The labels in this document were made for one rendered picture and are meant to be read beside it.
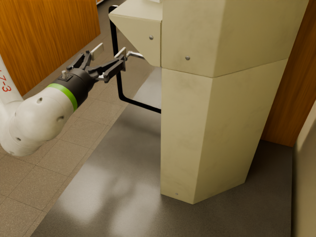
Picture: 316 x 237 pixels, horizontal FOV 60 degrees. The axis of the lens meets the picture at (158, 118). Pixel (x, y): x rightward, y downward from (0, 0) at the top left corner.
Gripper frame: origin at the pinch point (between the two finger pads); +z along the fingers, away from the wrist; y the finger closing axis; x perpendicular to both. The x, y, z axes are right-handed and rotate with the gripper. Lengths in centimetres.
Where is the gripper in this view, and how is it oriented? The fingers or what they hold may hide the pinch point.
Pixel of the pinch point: (110, 52)
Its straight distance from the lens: 93.0
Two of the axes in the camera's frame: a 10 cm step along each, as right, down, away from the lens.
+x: 0.1, 7.5, 6.7
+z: 3.6, -6.2, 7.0
